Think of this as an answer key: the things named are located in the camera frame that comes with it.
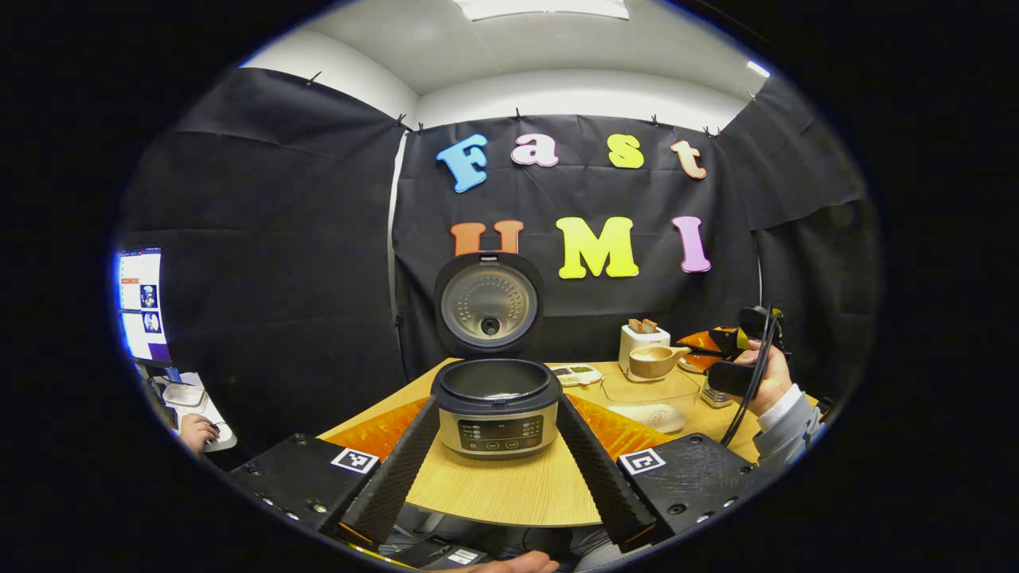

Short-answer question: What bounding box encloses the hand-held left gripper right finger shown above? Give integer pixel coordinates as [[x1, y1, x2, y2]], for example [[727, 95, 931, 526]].
[[556, 394, 757, 554]]

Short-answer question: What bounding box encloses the wooden spoon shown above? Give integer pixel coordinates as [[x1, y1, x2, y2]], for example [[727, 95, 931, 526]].
[[628, 345, 693, 380]]

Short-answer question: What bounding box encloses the black backdrop cloth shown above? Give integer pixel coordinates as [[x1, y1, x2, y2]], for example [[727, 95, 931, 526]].
[[115, 68, 880, 478]]

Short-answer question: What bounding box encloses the clear plastic container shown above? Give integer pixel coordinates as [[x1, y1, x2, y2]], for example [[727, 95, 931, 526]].
[[599, 368, 709, 435]]

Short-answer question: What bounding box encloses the large ceiling light panel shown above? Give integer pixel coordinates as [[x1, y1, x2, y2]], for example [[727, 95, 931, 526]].
[[454, 0, 630, 21]]

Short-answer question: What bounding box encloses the computer monitor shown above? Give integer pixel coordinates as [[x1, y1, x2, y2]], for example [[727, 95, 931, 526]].
[[114, 247, 172, 365]]

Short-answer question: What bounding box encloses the white divided side dish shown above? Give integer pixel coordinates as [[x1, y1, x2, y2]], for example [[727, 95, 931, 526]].
[[551, 364, 603, 388]]

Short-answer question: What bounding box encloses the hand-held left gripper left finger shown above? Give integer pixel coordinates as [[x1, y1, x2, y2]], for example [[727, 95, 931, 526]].
[[229, 396, 441, 548]]

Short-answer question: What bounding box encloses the white toaster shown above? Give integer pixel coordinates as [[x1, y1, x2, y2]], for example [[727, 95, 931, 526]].
[[619, 322, 671, 375]]

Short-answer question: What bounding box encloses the white side desk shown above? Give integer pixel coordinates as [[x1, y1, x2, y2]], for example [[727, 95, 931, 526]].
[[147, 368, 237, 454]]

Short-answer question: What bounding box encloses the black silver rice cooker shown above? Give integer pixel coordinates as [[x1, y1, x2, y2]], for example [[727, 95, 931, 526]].
[[430, 252, 563, 461]]

